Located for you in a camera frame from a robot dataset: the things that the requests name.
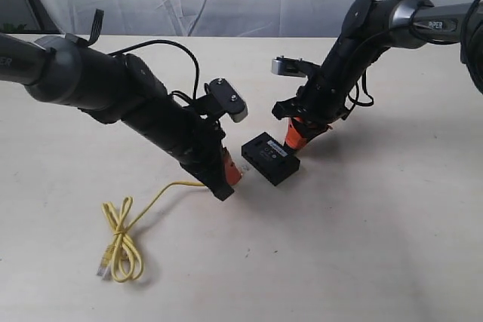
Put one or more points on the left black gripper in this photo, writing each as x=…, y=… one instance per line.
x=197, y=145

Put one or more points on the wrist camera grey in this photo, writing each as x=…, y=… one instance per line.
x=223, y=99
x=290, y=67

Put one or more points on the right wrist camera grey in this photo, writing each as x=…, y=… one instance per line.
x=290, y=67

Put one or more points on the right black silver robot arm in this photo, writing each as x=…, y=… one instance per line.
x=369, y=29

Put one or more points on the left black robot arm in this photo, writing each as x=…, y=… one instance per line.
x=121, y=87

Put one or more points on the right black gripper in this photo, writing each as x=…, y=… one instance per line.
x=316, y=103

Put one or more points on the green plant leaves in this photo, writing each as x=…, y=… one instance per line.
x=10, y=28

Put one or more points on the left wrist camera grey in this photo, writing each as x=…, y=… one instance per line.
x=223, y=99

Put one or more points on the black network switch box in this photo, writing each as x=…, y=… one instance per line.
x=270, y=158

